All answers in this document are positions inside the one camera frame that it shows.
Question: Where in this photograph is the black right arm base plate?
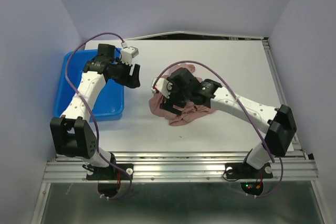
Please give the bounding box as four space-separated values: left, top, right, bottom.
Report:
222 163 274 181

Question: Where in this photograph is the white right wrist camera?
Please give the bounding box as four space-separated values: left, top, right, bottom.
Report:
151 78 172 98

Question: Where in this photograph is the aluminium table frame rail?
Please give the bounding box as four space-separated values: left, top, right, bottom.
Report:
32 36 331 223

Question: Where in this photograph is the pink pleated skirt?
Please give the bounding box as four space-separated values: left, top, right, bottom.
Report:
149 63 214 126

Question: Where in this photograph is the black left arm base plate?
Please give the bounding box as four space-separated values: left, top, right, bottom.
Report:
82 164 129 180

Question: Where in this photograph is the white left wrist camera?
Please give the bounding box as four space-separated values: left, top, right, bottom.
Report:
120 47 139 66

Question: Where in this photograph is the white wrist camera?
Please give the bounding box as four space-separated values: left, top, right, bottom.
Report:
151 78 172 98
120 47 139 66

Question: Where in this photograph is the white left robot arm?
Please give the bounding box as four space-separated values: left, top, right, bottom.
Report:
50 43 140 179

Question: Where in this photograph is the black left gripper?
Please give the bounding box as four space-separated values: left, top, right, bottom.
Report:
110 57 141 89

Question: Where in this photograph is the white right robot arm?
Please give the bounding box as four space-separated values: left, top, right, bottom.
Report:
152 68 297 180

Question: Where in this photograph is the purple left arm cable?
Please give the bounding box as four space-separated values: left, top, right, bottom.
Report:
65 33 133 200

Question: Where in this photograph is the blue plastic bin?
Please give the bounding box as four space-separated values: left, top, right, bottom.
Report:
53 49 124 122

